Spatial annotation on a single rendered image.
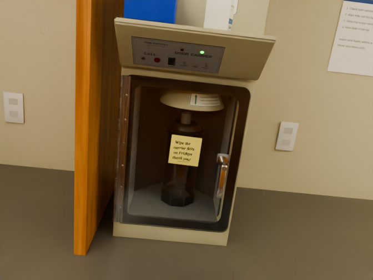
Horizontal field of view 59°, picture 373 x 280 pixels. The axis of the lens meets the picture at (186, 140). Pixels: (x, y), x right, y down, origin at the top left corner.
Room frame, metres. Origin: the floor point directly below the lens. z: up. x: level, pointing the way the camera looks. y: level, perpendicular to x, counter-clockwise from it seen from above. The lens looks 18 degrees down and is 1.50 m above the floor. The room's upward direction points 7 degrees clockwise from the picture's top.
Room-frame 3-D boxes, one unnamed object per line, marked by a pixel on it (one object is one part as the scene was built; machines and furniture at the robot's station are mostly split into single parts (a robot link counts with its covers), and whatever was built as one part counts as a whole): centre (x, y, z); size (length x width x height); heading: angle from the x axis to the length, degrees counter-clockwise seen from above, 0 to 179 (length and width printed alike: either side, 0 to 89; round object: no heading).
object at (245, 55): (0.74, 0.01, 1.46); 0.32 x 0.12 x 0.10; 93
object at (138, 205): (0.79, 0.01, 1.19); 0.30 x 0.01 x 0.40; 93
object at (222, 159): (0.76, -0.10, 1.17); 0.05 x 0.03 x 0.10; 3
